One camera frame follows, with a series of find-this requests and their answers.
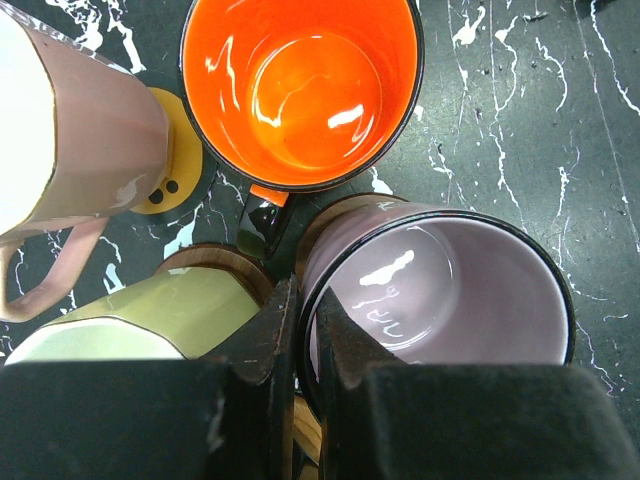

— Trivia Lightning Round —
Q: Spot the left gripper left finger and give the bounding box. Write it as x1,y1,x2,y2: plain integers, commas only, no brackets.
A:
1,278,298,479

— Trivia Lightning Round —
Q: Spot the dark wooden coaster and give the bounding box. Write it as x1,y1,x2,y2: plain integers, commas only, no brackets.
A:
294,193,404,279
154,243,276,306

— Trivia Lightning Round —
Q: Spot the orange round paper coaster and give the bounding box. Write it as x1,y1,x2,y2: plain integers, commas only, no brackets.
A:
115,70,217,226

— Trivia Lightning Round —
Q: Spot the purple mug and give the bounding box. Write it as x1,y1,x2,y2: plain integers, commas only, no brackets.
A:
297,200,575,414

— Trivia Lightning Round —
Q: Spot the pink mug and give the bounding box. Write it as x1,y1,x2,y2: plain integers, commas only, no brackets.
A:
1,4,171,323

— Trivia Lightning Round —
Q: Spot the pale green mug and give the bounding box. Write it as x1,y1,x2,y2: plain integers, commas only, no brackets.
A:
5,267,259,365

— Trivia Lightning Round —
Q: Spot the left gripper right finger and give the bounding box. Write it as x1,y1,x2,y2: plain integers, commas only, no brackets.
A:
316,292,639,479

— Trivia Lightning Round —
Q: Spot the light wooden coaster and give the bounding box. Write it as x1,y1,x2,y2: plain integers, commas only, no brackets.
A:
293,395,322,465

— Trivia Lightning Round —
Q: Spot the orange mug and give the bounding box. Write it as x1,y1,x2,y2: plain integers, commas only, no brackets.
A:
179,1,425,259

